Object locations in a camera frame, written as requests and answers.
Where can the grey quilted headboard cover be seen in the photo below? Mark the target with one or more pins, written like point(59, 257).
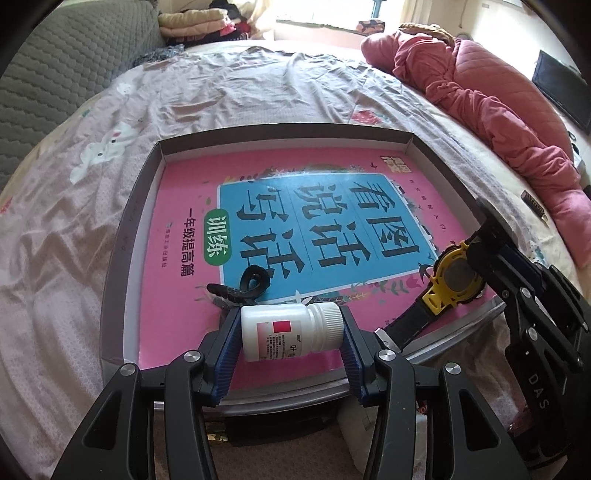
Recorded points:
point(55, 60)

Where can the pink quilt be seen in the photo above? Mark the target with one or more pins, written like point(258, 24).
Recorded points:
point(485, 92)

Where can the white pill bottle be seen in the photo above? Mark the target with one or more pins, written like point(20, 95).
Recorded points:
point(286, 332)

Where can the yellow and black wristwatch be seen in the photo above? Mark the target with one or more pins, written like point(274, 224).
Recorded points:
point(455, 279)

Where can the black television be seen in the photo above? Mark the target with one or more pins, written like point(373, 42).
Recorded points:
point(561, 87)

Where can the black hair clip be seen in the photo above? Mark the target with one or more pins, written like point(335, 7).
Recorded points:
point(247, 286)

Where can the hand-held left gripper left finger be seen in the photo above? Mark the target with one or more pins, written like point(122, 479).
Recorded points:
point(228, 353)

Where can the dark floral cloth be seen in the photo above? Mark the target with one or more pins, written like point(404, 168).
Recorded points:
point(157, 55)

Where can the pile of folded clothes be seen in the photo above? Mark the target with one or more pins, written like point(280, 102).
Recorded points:
point(198, 23)

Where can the pink floral bed sheet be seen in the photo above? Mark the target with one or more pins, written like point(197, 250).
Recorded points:
point(254, 87)

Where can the window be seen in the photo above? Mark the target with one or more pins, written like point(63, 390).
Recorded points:
point(323, 9)

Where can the grey cardboard box tray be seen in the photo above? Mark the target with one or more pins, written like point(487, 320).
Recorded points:
point(134, 230)

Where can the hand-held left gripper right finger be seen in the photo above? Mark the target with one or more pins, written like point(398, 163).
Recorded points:
point(353, 357)

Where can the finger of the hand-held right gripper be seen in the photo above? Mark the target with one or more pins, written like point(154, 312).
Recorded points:
point(521, 309)
point(554, 290)

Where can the pink and blue book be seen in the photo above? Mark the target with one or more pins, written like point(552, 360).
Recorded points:
point(323, 217)

